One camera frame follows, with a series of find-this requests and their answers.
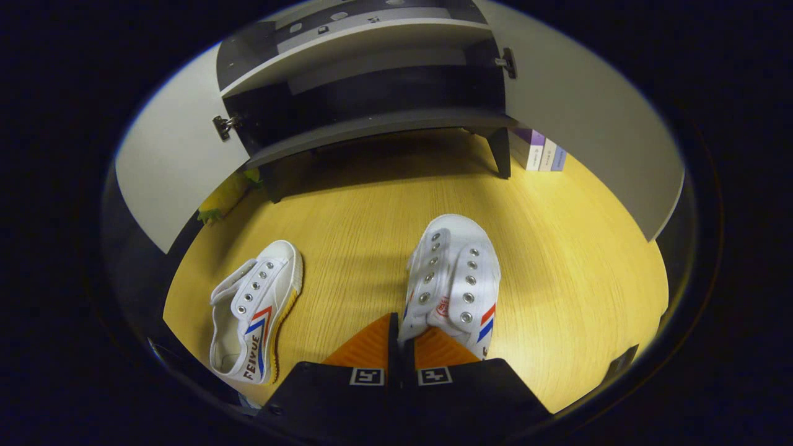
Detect purple white book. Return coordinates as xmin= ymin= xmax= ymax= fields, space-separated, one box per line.
xmin=510 ymin=128 xmax=546 ymax=172

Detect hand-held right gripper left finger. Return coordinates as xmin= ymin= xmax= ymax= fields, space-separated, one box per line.
xmin=257 ymin=313 xmax=402 ymax=445

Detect metal door hinge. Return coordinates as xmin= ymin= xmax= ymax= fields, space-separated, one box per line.
xmin=494 ymin=47 xmax=517 ymax=80
xmin=212 ymin=114 xmax=240 ymax=141

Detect white cabinet door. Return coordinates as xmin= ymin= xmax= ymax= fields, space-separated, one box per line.
xmin=115 ymin=40 xmax=250 ymax=255
xmin=476 ymin=0 xmax=686 ymax=242

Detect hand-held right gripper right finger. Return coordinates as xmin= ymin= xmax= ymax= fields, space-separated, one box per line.
xmin=401 ymin=327 xmax=552 ymax=444

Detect white cabinet shelf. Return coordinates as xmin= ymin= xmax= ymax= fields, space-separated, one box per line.
xmin=220 ymin=19 xmax=497 ymax=98

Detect white canvas shoe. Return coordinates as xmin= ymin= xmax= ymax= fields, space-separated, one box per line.
xmin=209 ymin=240 xmax=304 ymax=385
xmin=398 ymin=214 xmax=501 ymax=361

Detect white grey shoe cabinet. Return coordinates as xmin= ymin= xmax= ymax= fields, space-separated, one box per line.
xmin=214 ymin=0 xmax=518 ymax=203

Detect yellow green plush toy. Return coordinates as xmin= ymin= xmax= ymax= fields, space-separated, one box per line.
xmin=197 ymin=168 xmax=265 ymax=225

